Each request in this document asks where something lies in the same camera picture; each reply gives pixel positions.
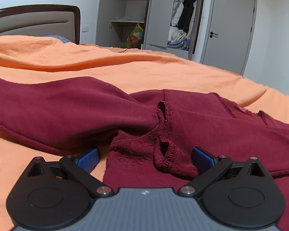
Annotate maroon long sleeve shirt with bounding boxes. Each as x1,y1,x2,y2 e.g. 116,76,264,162
0,77,289,230

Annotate white folded clothes pile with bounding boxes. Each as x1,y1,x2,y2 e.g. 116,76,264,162
168,26,187,43

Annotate white clothes on shelf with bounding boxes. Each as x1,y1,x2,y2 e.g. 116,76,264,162
116,16,145,23

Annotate blue patterned pillow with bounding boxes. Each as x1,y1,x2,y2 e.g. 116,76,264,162
45,35,72,44

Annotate blue striped folded cloth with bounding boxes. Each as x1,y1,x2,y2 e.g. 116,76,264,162
167,39,191,51

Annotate colourful fruit print bag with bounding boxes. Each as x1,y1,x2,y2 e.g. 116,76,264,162
122,23,144,49

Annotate grey room door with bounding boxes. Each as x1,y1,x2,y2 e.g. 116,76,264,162
201,0,257,74

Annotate brown beige bed headboard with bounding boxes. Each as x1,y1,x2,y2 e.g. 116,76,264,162
0,4,81,44

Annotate black hanging garment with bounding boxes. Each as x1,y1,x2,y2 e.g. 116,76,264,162
178,0,196,33

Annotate grey built-in wardrobe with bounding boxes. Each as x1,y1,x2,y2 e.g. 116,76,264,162
95,0,204,60

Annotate white hanging jacket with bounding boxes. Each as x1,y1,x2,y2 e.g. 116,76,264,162
171,0,184,27

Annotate white wall socket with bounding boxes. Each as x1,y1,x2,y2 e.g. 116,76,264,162
82,26,89,32

